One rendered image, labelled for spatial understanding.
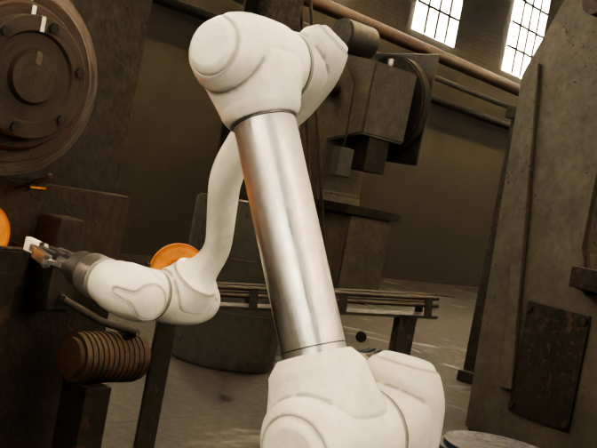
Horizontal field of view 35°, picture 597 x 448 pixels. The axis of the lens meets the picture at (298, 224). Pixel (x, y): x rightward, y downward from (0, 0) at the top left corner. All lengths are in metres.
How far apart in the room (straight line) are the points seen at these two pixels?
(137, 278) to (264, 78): 0.55
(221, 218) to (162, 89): 8.72
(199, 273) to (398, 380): 0.57
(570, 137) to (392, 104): 6.01
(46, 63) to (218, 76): 0.87
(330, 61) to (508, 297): 2.92
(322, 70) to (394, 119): 8.69
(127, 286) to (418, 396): 0.61
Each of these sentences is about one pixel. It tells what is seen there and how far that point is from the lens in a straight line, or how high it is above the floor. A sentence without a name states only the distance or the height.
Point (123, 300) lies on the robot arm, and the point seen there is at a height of 0.71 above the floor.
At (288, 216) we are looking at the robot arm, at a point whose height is 0.93.
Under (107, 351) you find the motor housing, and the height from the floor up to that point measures 0.50.
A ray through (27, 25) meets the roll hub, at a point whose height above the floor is 1.22.
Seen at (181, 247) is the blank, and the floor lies 0.77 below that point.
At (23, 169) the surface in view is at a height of 0.90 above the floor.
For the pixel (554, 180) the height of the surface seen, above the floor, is 1.24.
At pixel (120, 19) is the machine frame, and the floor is 1.35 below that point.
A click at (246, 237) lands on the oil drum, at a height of 0.70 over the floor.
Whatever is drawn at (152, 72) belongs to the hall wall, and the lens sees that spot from 10.40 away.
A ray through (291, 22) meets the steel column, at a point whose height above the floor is 2.13.
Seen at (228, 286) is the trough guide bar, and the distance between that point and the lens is 2.49.
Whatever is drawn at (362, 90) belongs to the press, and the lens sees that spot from 10.07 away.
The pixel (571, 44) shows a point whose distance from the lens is 4.49.
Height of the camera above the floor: 0.96
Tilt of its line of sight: 2 degrees down
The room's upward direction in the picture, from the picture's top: 11 degrees clockwise
